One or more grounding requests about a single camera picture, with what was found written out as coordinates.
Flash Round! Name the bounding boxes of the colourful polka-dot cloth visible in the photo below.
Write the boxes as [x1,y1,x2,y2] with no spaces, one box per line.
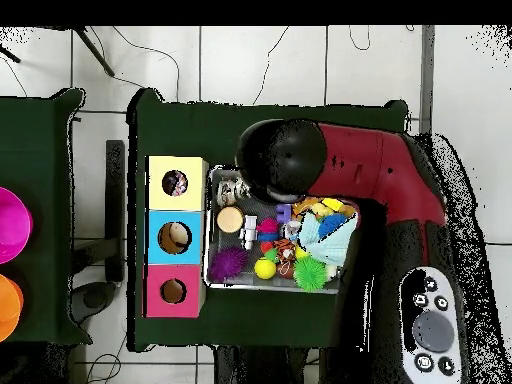
[161,169,190,197]

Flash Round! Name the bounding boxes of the orange round disc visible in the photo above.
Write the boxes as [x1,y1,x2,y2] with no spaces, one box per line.
[0,273,25,344]

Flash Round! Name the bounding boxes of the purple spiky ball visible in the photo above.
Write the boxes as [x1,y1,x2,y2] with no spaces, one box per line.
[208,245,250,283]

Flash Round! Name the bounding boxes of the black upright panel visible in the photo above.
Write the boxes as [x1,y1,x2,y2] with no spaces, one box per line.
[104,139,126,283]

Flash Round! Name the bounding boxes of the thin black floor cable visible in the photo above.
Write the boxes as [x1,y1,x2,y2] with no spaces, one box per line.
[251,26,291,107]
[111,26,181,102]
[348,25,372,52]

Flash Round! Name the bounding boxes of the pink round disc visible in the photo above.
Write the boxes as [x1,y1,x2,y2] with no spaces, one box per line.
[0,186,34,266]

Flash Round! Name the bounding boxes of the grey stand foot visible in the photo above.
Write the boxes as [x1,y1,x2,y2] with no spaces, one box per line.
[69,280,118,326]

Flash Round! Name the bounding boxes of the mint green waffle cloth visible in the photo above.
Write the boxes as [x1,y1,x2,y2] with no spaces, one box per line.
[298,213,358,267]

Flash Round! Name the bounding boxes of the grey floor strip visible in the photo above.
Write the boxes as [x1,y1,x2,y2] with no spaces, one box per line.
[418,25,436,136]

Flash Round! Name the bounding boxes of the pink spiky rubber ball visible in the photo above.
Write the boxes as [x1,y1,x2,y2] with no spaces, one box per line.
[255,217,280,235]

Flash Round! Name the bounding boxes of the wooden box three holes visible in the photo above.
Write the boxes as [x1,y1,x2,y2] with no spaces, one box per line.
[142,154,210,320]

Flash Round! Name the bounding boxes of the green koosh ball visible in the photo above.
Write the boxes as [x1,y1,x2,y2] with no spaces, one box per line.
[293,255,328,292]

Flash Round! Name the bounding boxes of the shallow silver mesh bin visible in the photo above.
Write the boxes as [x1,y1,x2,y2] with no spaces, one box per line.
[203,164,361,295]

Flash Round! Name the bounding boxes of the toy hamburger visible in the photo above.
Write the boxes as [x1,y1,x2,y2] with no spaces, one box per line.
[216,205,245,234]

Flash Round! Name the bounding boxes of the blue koosh ball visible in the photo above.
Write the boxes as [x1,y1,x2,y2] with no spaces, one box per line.
[317,212,348,239]

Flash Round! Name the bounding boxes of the grey toy robot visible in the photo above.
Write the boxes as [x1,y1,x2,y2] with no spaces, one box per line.
[238,214,259,251]

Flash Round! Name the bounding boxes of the dark green table cloth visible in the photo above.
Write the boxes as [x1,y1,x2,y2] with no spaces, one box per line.
[126,86,410,358]
[0,87,94,347]

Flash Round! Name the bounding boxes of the yellow smiley ball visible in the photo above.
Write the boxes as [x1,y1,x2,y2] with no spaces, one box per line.
[254,257,278,280]

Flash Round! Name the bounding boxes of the black tripod leg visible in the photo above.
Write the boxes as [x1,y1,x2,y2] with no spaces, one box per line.
[72,26,116,78]
[0,42,22,64]

